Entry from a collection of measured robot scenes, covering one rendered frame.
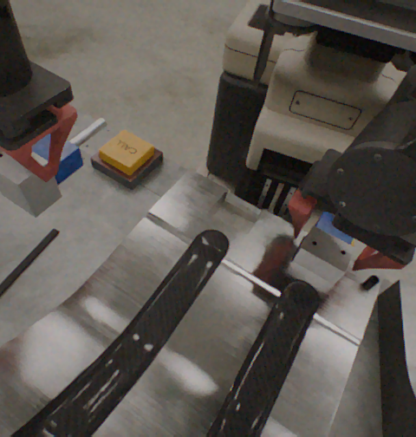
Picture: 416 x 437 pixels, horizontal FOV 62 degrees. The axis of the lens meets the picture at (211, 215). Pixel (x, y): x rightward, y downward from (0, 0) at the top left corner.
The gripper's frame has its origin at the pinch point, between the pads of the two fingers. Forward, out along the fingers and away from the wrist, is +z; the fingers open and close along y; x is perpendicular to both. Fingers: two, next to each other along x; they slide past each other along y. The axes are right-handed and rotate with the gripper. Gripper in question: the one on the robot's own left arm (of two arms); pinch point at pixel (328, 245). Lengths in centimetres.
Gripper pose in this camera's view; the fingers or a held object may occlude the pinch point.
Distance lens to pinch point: 39.7
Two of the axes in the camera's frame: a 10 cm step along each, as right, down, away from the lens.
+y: 8.4, 4.9, -2.2
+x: 5.2, -6.4, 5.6
